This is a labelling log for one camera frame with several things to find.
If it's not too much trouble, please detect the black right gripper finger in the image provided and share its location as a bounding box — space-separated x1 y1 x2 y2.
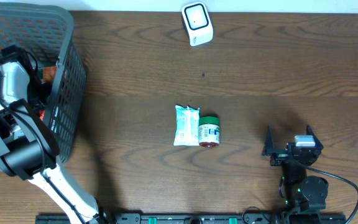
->
306 124 322 146
264 126 274 150

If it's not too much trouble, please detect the green lid spice jar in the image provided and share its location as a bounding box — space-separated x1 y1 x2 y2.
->
198 116 220 147

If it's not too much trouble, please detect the white teal wipes packet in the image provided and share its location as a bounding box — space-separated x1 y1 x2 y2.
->
173 105 200 146

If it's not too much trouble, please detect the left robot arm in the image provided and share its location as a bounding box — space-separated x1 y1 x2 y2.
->
0 60 110 223

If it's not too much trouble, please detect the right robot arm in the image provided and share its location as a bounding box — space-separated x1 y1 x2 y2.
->
262 125 329 223

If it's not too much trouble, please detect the white barcode scanner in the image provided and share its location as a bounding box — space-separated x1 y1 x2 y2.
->
181 2 214 47

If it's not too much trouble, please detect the grey plastic shopping basket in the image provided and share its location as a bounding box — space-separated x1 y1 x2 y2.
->
0 2 86 163

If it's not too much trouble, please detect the black mounting rail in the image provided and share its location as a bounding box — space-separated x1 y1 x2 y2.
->
35 212 346 224

